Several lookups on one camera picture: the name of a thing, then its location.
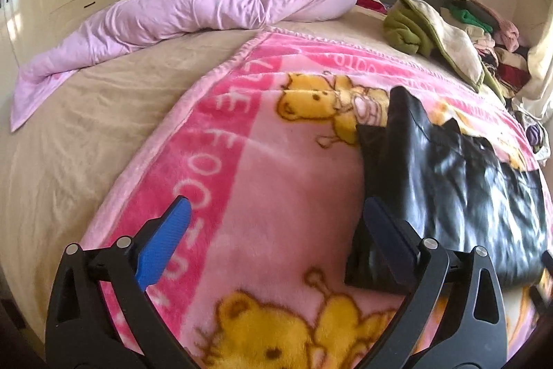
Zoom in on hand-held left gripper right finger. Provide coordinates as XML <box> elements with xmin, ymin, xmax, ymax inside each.
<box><xmin>358</xmin><ymin>197</ymin><xmax>509</xmax><ymax>369</ymax></box>

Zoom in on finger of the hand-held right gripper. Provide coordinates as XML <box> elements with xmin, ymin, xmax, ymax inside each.
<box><xmin>529</xmin><ymin>250</ymin><xmax>553</xmax><ymax>311</ymax></box>

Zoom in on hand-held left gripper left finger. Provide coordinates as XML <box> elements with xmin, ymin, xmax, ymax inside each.
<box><xmin>44</xmin><ymin>195</ymin><xmax>199</xmax><ymax>369</ymax></box>

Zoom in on black leather jacket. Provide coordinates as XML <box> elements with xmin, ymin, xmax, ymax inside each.
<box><xmin>344</xmin><ymin>86</ymin><xmax>551</xmax><ymax>294</ymax></box>

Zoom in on bag of clothes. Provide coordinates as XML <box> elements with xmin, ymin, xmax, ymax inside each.
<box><xmin>523</xmin><ymin>110</ymin><xmax>553</xmax><ymax>162</ymax></box>

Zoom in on pile of folded clothes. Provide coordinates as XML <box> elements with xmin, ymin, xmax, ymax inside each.
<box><xmin>441</xmin><ymin>0</ymin><xmax>534</xmax><ymax>99</ymax></box>

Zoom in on pink bear printed blanket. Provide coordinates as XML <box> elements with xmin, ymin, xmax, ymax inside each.
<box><xmin>80</xmin><ymin>29</ymin><xmax>553</xmax><ymax>369</ymax></box>

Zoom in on cream curtain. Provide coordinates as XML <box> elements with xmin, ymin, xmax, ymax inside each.
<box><xmin>516</xmin><ymin>12</ymin><xmax>553</xmax><ymax>108</ymax></box>

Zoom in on green and cream blanket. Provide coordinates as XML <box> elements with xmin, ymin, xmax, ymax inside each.
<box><xmin>384</xmin><ymin>0</ymin><xmax>506</xmax><ymax>102</ymax></box>

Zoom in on red cloth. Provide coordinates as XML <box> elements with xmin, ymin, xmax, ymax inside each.
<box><xmin>358</xmin><ymin>0</ymin><xmax>388</xmax><ymax>14</ymax></box>

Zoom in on light pink duvet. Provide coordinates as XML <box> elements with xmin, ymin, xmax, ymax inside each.
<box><xmin>11</xmin><ymin>0</ymin><xmax>359</xmax><ymax>133</ymax></box>

